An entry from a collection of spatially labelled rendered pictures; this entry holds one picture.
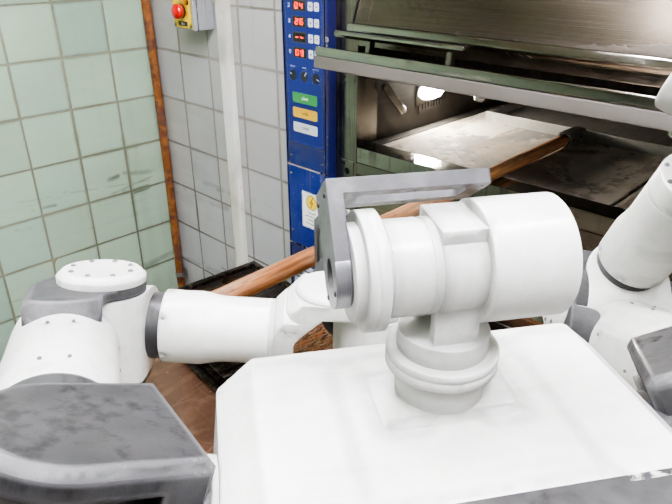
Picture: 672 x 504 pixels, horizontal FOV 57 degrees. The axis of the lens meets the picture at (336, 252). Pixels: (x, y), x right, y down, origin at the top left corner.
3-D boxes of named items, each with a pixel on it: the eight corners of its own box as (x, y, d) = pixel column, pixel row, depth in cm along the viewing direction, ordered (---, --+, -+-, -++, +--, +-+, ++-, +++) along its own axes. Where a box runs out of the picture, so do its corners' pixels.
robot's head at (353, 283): (525, 315, 29) (501, 159, 30) (347, 335, 28) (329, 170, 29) (475, 320, 36) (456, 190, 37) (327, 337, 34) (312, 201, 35)
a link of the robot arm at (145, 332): (270, 368, 67) (88, 358, 66) (274, 276, 64) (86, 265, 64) (261, 416, 56) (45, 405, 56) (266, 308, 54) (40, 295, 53)
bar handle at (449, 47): (330, 57, 135) (336, 57, 136) (458, 77, 114) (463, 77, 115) (334, 28, 133) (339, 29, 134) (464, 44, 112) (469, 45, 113)
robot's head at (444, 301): (563, 373, 33) (593, 220, 29) (378, 397, 31) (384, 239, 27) (509, 309, 39) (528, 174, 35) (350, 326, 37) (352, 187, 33)
